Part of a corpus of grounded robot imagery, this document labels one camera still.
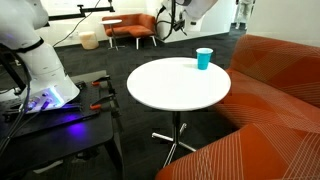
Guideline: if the blue plastic cup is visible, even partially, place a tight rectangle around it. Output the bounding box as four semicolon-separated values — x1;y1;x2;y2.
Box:
195;47;214;71

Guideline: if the round white pedestal table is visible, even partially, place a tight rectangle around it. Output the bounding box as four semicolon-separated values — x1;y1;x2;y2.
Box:
126;57;232;168

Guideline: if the black mounting plate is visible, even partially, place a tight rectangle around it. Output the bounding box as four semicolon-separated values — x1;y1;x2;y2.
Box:
0;78;113;134

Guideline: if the thin black hanging cable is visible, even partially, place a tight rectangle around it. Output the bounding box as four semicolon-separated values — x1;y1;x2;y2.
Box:
53;0;102;48

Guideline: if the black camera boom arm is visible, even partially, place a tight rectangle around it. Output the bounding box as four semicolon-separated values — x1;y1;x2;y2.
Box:
48;0;116;23

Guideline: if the beige round ottoman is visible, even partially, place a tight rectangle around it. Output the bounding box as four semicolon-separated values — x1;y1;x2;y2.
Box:
78;30;100;51

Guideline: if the orange-handled black clamp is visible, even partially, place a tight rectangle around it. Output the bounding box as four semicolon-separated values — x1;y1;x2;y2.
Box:
90;75;116;96
89;93;122;118

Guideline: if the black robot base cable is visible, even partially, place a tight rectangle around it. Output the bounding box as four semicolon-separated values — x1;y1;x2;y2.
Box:
0;49;34;155

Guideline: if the small round white side table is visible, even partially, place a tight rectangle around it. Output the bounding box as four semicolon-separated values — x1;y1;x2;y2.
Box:
99;19;126;52

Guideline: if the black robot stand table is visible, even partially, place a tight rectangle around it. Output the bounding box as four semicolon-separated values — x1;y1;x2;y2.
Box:
0;69;126;180

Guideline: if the orange sofa with white legs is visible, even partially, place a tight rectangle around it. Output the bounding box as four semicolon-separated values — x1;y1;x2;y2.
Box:
101;13;158;50

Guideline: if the person in beige trousers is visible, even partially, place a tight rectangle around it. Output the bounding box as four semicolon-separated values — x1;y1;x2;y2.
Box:
234;0;256;30

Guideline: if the white power strip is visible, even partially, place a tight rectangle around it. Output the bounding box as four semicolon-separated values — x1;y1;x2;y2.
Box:
32;159;64;175

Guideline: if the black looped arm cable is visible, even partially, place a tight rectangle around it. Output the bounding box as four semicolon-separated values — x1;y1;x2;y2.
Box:
154;4;178;42

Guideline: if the large orange patterned sofa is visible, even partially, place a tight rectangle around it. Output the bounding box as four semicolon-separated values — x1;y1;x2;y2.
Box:
154;34;320;180

